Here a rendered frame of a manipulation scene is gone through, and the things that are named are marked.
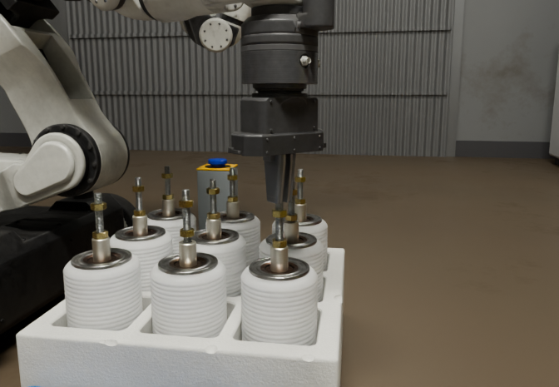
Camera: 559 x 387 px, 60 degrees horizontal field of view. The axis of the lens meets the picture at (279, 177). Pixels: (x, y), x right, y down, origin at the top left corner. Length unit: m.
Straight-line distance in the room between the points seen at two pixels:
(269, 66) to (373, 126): 3.19
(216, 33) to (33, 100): 0.42
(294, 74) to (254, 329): 0.30
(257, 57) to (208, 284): 0.27
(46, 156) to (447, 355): 0.82
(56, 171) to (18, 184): 0.09
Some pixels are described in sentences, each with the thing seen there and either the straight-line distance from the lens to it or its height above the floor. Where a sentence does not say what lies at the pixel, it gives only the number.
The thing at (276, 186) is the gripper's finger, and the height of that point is 0.36.
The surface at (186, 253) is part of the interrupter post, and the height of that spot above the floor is 0.27.
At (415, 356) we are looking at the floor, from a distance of 0.96.
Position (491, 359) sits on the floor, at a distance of 0.99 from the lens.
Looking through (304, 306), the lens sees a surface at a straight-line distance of 0.59.
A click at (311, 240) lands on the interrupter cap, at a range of 0.72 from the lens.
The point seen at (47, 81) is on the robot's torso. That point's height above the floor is 0.49.
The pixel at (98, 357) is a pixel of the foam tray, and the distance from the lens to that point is 0.65.
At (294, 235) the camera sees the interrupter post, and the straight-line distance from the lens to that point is 0.71.
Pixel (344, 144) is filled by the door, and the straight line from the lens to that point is 3.71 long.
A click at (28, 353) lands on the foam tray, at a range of 0.69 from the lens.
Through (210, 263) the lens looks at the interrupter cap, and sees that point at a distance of 0.63.
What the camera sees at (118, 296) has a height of 0.21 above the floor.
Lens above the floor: 0.47
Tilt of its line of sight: 10 degrees down
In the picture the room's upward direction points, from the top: straight up
